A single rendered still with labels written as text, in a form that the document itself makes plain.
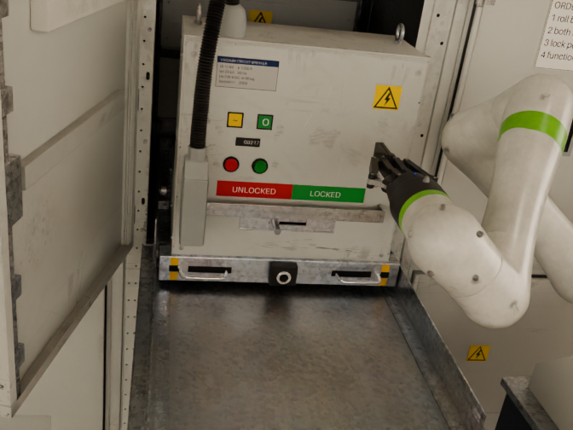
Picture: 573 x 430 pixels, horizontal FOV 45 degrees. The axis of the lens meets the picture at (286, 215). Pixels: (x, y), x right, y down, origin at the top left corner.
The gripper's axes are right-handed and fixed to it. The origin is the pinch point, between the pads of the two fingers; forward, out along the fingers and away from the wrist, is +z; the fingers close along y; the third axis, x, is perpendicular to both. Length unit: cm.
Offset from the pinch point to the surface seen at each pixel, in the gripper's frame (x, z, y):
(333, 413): -38.1, -28.0, -9.7
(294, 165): -8.4, 13.4, -14.0
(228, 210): -17.4, 9.3, -27.5
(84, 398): -84, 30, -58
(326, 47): 16.6, 13.8, -10.8
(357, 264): -30.7, 12.2, 3.1
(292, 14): 9, 93, -4
